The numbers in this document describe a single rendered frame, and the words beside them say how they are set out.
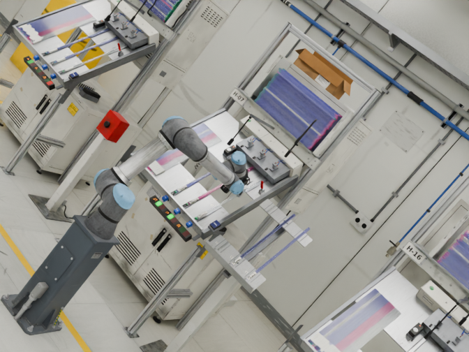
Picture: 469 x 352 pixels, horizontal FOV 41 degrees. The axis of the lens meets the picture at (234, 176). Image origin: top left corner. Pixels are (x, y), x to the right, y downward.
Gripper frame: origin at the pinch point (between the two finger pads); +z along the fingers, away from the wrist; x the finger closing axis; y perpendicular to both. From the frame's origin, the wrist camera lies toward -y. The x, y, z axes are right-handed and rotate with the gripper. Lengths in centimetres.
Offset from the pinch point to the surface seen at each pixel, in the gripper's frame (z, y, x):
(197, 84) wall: 139, 108, 190
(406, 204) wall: 115, 141, -34
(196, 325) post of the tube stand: 30, -59, -36
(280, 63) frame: -16, 77, 49
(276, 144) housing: 0.1, 41.4, 11.9
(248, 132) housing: 2.4, 36.1, 31.4
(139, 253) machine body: 50, -54, 31
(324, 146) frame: -9, 56, -12
